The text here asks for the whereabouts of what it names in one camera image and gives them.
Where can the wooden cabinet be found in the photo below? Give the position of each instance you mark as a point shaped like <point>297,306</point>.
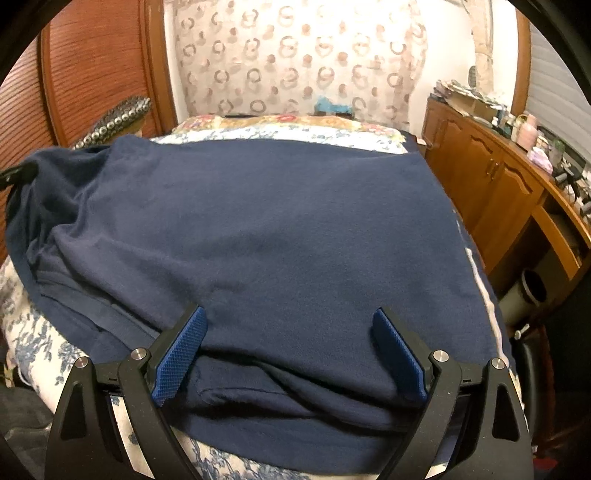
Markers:
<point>489,175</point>

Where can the clutter of small desk things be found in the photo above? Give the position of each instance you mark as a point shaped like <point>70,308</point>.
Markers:
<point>466,94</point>

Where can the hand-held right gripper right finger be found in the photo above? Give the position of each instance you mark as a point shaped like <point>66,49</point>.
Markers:
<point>401,355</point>

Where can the circle-patterned curtain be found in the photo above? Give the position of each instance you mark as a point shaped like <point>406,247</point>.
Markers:
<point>300,55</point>

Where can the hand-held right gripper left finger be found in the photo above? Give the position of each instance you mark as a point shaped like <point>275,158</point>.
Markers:
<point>178,360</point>

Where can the grey cylindrical bin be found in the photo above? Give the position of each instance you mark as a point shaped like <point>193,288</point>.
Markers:
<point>526,295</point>

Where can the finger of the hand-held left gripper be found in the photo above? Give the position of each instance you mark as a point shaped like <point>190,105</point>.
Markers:
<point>16,175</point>

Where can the pink packet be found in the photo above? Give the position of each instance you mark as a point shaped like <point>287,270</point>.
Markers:
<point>541,159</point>

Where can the white blue floral bedsheet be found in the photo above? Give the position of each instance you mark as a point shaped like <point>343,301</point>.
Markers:
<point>37,350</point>

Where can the pink bottle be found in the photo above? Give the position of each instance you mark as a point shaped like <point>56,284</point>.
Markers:
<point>528,131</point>

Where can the wooden wardrobe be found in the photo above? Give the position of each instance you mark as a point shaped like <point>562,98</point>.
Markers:
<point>92,60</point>

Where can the light blue object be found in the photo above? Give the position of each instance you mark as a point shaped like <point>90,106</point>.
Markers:
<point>332,108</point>

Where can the black chair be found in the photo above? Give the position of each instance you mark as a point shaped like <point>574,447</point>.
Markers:
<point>531,369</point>

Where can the navy blue t-shirt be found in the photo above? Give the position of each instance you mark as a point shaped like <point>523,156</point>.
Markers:
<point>277,230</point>

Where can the colourful floral blanket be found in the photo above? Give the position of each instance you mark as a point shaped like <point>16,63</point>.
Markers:
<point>277,121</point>

